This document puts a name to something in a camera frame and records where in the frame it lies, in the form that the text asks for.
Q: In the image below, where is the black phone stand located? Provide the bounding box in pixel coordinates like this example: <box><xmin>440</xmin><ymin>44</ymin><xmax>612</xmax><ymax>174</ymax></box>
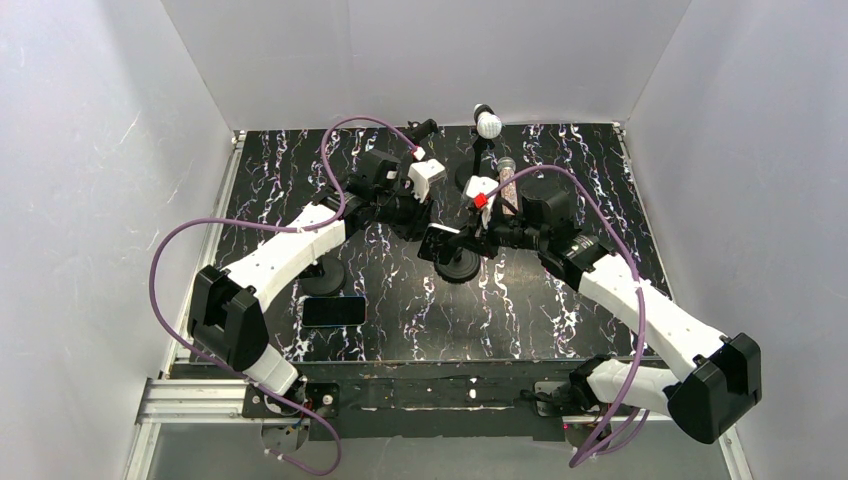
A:
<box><xmin>434</xmin><ymin>249</ymin><xmax>481</xmax><ymax>284</ymax></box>
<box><xmin>297</xmin><ymin>256</ymin><xmax>347</xmax><ymax>297</ymax></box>

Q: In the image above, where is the black phone silver edge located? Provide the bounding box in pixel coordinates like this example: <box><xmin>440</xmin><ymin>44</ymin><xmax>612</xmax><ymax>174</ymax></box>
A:
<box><xmin>418</xmin><ymin>223</ymin><xmax>460</xmax><ymax>264</ymax></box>

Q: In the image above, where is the black phone stand front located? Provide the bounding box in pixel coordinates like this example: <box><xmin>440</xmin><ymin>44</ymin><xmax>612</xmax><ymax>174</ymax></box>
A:
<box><xmin>297</xmin><ymin>256</ymin><xmax>347</xmax><ymax>297</ymax></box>

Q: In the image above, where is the black phone blue edge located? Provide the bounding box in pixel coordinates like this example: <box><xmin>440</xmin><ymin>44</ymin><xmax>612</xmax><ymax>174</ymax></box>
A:
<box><xmin>301</xmin><ymin>296</ymin><xmax>367</xmax><ymax>328</ymax></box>

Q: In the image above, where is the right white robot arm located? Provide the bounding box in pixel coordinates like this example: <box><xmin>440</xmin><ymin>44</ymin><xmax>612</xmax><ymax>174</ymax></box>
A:
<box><xmin>464</xmin><ymin>176</ymin><xmax>762</xmax><ymax>444</ymax></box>

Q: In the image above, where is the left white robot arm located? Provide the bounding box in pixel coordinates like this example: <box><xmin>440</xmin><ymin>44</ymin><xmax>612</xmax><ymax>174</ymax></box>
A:
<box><xmin>188</xmin><ymin>150</ymin><xmax>446</xmax><ymax>395</ymax></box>

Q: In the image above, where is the black microphone stand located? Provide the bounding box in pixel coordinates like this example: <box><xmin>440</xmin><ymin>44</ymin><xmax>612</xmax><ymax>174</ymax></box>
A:
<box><xmin>454</xmin><ymin>135</ymin><xmax>494</xmax><ymax>192</ymax></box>

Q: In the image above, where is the black stand back middle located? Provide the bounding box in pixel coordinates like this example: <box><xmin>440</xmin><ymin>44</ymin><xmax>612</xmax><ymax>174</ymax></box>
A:
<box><xmin>403</xmin><ymin>119</ymin><xmax>439</xmax><ymax>147</ymax></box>

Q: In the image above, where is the glitter microphone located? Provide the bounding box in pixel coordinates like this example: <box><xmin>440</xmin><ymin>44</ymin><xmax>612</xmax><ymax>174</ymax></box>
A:
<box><xmin>496</xmin><ymin>157</ymin><xmax>519</xmax><ymax>216</ymax></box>

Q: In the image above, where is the white microphone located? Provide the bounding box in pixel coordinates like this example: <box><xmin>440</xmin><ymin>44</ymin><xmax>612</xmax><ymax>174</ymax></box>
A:
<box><xmin>473</xmin><ymin>104</ymin><xmax>503</xmax><ymax>140</ymax></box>

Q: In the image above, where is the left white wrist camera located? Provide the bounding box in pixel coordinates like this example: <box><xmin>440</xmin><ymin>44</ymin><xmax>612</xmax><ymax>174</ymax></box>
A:
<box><xmin>408</xmin><ymin>159</ymin><xmax>446</xmax><ymax>203</ymax></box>

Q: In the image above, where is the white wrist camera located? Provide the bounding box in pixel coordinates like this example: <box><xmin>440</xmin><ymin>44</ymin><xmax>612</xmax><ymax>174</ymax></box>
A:
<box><xmin>408</xmin><ymin>159</ymin><xmax>446</xmax><ymax>203</ymax></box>
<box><xmin>463</xmin><ymin>175</ymin><xmax>498</xmax><ymax>228</ymax></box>

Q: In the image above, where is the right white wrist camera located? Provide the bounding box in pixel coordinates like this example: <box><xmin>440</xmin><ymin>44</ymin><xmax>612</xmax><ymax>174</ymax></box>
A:
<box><xmin>463</xmin><ymin>175</ymin><xmax>498</xmax><ymax>228</ymax></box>

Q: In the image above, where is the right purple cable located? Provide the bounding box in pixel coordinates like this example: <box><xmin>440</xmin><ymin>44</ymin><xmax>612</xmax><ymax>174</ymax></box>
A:
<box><xmin>483</xmin><ymin>164</ymin><xmax>651</xmax><ymax>468</ymax></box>

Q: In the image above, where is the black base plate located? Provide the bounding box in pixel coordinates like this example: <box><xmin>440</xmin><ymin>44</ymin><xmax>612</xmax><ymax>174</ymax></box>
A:
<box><xmin>241</xmin><ymin>357</ymin><xmax>654</xmax><ymax>442</ymax></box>

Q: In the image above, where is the aluminium frame rail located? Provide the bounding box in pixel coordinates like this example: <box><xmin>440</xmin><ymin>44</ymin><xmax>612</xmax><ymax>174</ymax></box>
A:
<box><xmin>124</xmin><ymin>130</ymin><xmax>737</xmax><ymax>480</ymax></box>

